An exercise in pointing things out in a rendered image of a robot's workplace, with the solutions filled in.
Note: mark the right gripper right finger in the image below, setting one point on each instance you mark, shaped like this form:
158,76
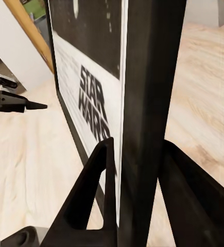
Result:
193,199

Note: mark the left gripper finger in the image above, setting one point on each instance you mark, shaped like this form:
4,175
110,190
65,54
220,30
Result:
35,106
5,101

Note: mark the poster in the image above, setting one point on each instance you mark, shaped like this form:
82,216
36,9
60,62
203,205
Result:
114,64

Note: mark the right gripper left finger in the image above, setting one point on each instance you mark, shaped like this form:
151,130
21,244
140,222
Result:
69,228

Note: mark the door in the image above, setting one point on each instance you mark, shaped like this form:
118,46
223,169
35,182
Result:
31,16

